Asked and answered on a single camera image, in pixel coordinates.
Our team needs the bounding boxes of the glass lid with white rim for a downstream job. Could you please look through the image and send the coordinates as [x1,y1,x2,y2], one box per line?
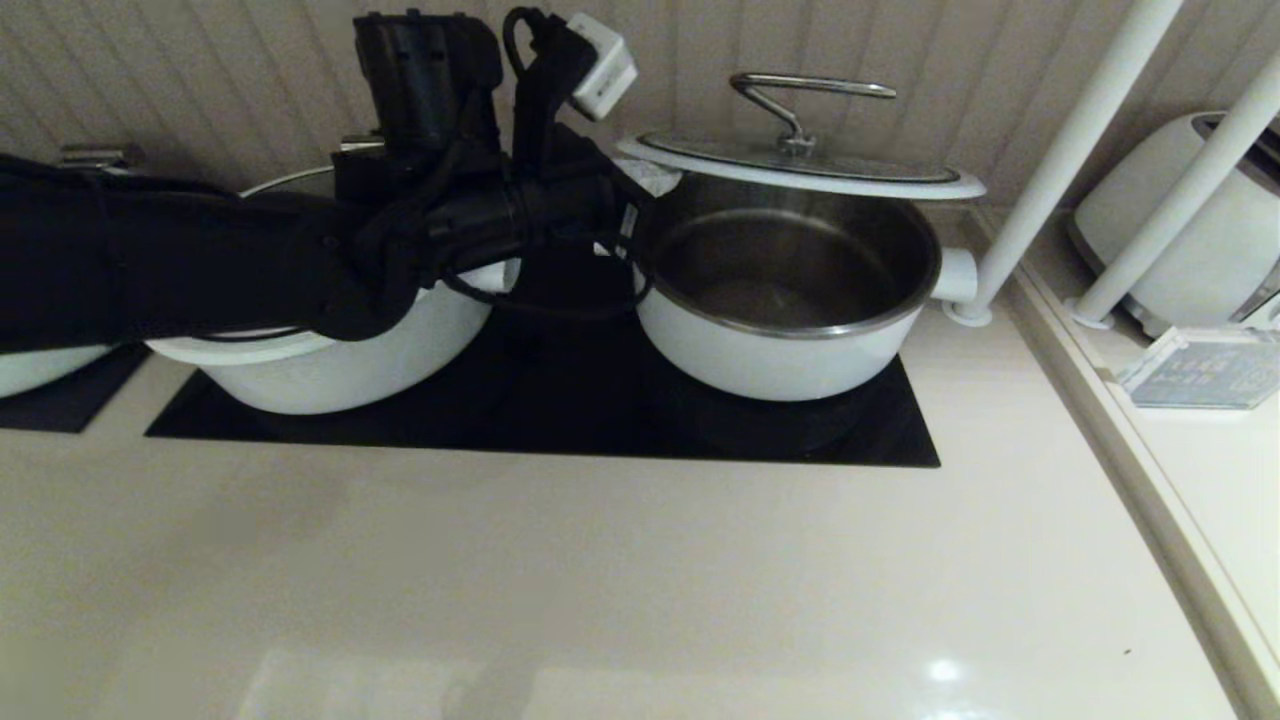
[615,72,986,201]

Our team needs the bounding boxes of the white pot with steel interior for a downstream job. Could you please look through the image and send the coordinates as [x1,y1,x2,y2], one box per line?
[600,175,979,403]

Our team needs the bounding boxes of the large black induction cooktop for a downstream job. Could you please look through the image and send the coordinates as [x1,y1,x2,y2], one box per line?
[147,238,941,469]

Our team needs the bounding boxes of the white toaster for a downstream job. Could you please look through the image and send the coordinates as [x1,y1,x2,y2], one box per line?
[1065,112,1280,339]

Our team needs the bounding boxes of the clear acrylic sign holder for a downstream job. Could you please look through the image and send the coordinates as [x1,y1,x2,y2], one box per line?
[1112,325,1280,411]

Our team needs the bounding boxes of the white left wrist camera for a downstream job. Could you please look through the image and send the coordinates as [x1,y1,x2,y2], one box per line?
[567,12,639,121]

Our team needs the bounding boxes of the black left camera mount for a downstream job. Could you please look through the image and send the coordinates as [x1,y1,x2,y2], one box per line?
[503,8,601,171]

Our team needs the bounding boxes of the white pot with side handles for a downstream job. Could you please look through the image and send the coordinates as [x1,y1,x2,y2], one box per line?
[145,255,523,416]
[0,345,111,399]

